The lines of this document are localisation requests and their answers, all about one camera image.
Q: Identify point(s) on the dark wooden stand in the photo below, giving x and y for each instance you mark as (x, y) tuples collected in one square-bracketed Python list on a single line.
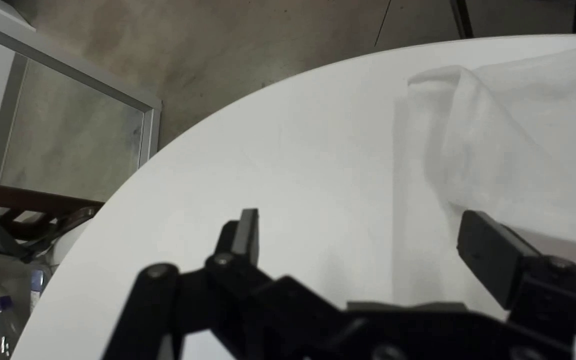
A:
[(20, 196)]

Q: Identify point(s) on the white towel with blue stripes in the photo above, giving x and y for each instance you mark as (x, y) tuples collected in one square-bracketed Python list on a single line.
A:
[(521, 146)]

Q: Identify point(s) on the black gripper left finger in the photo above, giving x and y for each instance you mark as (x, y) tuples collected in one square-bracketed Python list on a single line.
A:
[(246, 233)]

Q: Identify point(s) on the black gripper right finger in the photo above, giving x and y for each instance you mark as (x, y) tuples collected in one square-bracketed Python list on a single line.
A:
[(501, 256)]

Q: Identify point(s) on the white framed panel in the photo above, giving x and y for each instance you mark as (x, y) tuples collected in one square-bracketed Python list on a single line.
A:
[(74, 133)]

